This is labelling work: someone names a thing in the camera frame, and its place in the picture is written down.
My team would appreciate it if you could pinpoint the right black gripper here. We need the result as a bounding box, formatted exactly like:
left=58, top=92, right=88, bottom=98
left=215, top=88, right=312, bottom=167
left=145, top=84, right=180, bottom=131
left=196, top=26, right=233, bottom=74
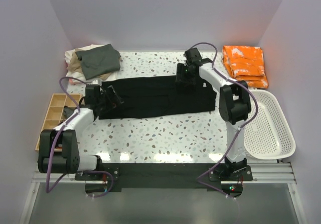
left=175, top=63, right=196, bottom=87

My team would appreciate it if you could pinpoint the black t-shirt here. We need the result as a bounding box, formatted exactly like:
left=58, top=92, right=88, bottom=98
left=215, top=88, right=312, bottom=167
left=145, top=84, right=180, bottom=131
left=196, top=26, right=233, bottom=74
left=99, top=75, right=216, bottom=120

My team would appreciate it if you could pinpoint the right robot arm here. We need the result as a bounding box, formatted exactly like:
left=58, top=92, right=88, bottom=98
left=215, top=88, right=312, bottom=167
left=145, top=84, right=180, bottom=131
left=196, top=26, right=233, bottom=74
left=176, top=47, right=251, bottom=180

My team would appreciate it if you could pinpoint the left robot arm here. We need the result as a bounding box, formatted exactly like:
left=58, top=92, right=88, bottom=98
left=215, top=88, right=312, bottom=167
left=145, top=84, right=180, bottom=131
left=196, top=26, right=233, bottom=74
left=38, top=84, right=123, bottom=180

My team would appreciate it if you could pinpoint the dark grey folded t-shirt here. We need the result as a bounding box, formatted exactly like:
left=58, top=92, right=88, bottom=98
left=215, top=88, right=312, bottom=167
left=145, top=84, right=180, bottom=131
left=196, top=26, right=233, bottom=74
left=76, top=44, right=121, bottom=80

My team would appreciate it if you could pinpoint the pink folded garment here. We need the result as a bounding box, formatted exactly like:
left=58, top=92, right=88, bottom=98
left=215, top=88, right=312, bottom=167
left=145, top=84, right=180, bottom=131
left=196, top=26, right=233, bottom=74
left=69, top=79, right=81, bottom=85

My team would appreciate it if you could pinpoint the grey cloth in tray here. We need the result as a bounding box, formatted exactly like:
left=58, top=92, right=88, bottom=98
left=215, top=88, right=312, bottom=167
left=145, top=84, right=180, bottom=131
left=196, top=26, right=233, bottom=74
left=63, top=106, right=75, bottom=119

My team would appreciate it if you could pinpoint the beige folded t-shirt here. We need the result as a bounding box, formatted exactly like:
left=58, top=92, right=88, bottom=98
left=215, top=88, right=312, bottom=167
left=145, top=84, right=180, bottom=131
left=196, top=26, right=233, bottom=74
left=66, top=48, right=111, bottom=81

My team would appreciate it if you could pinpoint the wooden compartment tray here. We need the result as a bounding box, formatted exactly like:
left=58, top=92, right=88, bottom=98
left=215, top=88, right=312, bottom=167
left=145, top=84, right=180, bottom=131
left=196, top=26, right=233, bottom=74
left=34, top=93, right=83, bottom=151

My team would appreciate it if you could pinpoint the orange white folded t-shirt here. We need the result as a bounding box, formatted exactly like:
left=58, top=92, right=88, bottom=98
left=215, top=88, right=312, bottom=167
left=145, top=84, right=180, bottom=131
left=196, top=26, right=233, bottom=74
left=222, top=45, right=269, bottom=89

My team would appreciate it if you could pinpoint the white plastic basket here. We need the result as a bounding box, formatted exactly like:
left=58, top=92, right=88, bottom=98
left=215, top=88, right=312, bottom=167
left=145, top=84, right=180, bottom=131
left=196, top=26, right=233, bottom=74
left=244, top=89, right=296, bottom=160

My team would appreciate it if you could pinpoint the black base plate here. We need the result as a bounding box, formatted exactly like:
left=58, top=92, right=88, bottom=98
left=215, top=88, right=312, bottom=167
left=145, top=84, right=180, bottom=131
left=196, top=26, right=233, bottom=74
left=75, top=163, right=253, bottom=197

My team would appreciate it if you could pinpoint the aluminium rail frame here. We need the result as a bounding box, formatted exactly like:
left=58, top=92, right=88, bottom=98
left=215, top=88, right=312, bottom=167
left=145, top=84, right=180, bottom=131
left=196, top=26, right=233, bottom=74
left=18, top=161, right=308, bottom=223

